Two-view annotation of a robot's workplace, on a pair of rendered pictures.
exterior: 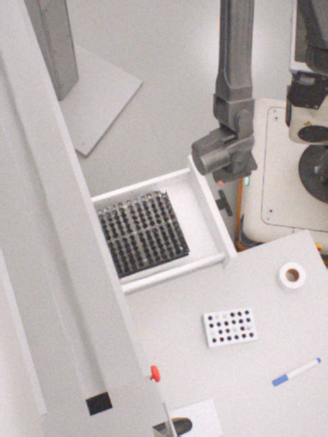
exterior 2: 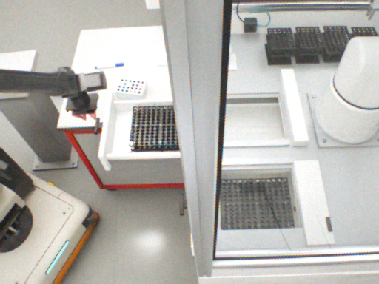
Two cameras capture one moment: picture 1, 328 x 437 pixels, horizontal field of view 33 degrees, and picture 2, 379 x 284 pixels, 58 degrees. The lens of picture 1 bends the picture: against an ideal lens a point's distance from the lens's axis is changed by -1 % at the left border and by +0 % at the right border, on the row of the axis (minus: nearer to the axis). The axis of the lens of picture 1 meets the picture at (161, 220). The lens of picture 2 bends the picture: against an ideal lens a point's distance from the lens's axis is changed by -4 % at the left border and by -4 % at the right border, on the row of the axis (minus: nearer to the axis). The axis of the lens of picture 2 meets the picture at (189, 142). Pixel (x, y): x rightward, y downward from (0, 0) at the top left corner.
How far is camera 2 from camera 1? 1.16 m
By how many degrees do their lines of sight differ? 50
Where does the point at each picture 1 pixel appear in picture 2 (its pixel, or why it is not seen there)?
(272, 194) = (56, 224)
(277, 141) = (27, 263)
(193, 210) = (118, 141)
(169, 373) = not seen: hidden behind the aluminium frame
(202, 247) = (124, 120)
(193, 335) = (152, 93)
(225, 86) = (62, 76)
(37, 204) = not seen: outside the picture
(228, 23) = (35, 74)
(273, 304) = (101, 96)
